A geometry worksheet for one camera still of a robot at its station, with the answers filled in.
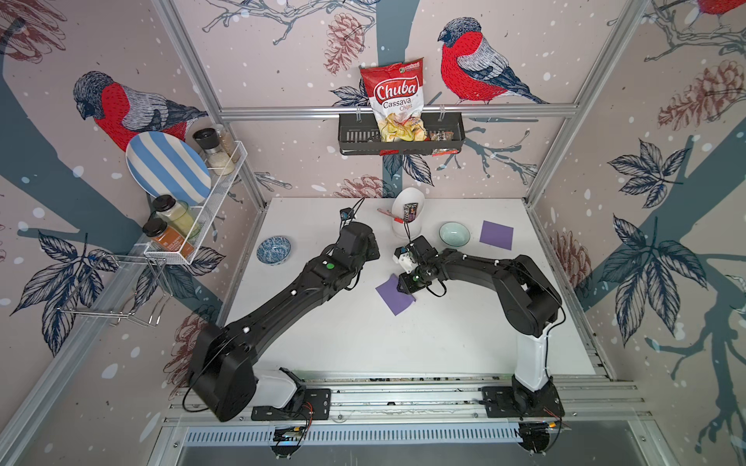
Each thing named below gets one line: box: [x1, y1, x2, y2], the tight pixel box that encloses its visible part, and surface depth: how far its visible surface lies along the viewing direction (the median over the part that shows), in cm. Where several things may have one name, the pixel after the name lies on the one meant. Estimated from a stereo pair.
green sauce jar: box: [147, 194, 201, 238], surface depth 67 cm
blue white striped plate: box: [125, 131, 212, 206], surface depth 73 cm
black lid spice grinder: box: [192, 128, 236, 176], surface depth 83 cm
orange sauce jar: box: [141, 217, 196, 261], surface depth 62 cm
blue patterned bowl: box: [256, 235, 292, 267], surface depth 106 cm
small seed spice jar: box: [219, 127, 240, 164], surface depth 87 cm
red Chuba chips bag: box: [359, 57, 429, 156], surface depth 83 cm
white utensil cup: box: [391, 187, 426, 240], surface depth 106 cm
